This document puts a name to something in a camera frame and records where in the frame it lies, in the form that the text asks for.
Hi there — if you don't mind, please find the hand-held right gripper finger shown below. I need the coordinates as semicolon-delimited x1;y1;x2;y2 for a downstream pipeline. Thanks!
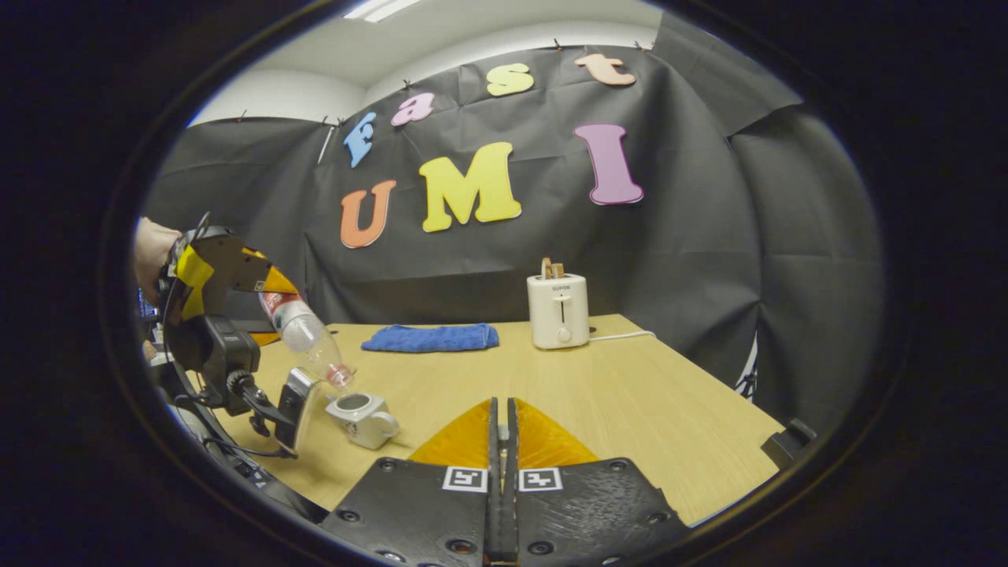
504;398;694;567
319;398;501;567

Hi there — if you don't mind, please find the clear plastic water bottle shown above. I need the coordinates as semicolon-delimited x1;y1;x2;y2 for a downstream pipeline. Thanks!
258;291;355;392

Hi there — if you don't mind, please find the white ceramic teacup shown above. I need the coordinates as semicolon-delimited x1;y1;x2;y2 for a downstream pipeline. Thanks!
325;391;400;450

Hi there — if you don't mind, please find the blue towel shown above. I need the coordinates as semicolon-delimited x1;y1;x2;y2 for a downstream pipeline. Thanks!
361;323;500;354

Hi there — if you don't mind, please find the white toaster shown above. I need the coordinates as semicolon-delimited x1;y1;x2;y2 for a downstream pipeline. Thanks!
527;272;591;350

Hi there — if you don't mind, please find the black block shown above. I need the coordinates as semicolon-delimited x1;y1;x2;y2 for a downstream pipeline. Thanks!
762;417;817;469

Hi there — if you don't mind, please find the ceiling light panel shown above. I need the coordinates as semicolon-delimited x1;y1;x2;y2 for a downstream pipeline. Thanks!
344;0;422;23

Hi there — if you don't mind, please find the black backdrop cloth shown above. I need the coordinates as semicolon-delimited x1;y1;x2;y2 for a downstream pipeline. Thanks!
142;12;883;430

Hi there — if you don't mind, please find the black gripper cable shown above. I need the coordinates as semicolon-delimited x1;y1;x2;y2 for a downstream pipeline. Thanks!
201;437;296;460

